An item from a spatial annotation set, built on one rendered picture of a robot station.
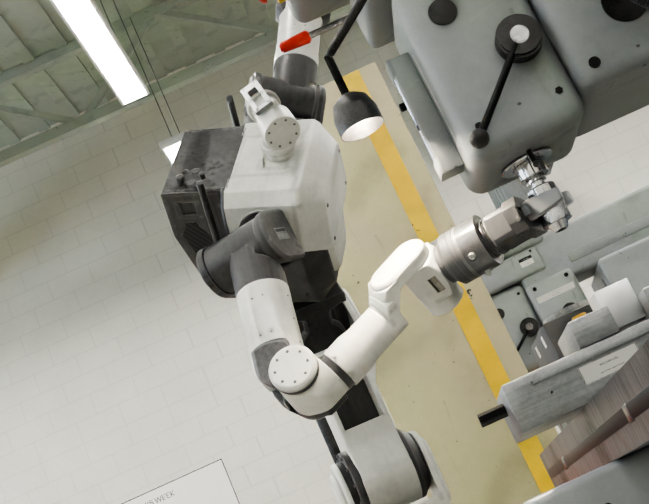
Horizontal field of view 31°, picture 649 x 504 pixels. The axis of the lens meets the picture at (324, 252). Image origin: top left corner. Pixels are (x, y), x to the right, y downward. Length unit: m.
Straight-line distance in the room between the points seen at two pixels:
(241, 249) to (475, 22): 0.54
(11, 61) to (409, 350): 7.76
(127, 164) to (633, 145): 4.89
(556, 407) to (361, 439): 0.75
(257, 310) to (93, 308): 9.58
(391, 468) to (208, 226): 0.58
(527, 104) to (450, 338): 1.82
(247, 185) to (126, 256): 9.41
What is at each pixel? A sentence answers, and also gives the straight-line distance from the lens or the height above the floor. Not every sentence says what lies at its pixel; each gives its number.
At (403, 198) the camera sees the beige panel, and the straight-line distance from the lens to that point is 3.62.
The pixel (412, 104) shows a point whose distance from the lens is 1.86.
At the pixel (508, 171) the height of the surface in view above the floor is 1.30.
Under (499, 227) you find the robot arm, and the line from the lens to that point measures 1.81.
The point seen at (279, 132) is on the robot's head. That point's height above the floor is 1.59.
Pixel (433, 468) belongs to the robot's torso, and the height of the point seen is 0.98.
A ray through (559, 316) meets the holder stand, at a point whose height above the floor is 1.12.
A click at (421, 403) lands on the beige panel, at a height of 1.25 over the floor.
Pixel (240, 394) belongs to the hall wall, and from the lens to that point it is 10.99.
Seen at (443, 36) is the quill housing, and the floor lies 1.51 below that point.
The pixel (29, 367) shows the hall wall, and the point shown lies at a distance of 11.54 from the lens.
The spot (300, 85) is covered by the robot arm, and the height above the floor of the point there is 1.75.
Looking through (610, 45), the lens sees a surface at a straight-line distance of 1.80.
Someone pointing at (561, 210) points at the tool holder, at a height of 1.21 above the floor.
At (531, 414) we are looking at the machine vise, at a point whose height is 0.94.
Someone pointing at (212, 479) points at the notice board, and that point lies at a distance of 10.96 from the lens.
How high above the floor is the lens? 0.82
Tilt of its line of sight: 16 degrees up
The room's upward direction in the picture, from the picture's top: 25 degrees counter-clockwise
